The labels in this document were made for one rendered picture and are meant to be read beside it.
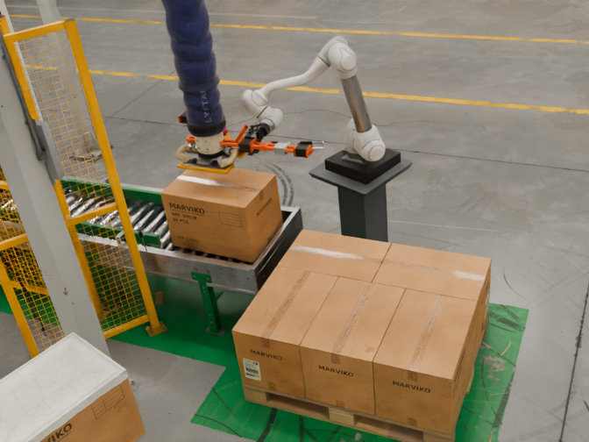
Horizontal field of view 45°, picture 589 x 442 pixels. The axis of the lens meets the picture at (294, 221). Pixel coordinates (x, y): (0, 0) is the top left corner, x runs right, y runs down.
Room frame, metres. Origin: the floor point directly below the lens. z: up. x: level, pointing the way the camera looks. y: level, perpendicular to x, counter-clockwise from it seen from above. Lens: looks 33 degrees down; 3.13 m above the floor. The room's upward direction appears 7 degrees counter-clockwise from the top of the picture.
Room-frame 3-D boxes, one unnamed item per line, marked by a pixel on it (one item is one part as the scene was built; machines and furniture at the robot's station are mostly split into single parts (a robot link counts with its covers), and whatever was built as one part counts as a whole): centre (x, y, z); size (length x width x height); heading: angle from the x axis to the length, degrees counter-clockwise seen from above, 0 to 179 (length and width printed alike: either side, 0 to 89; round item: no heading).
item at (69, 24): (3.52, 1.34, 1.05); 0.87 x 0.10 x 2.10; 115
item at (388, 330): (3.12, -0.35, 0.34); 1.20 x 1.00 x 0.40; 63
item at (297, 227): (3.70, 0.12, 0.47); 0.70 x 0.03 x 0.15; 153
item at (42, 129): (3.23, 1.20, 1.62); 0.20 x 0.05 x 0.30; 63
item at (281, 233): (3.70, 0.12, 0.58); 0.70 x 0.03 x 0.06; 153
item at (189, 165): (3.79, 0.48, 1.13); 0.34 x 0.10 x 0.05; 64
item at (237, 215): (3.85, 0.43, 0.75); 0.60 x 0.40 x 0.40; 60
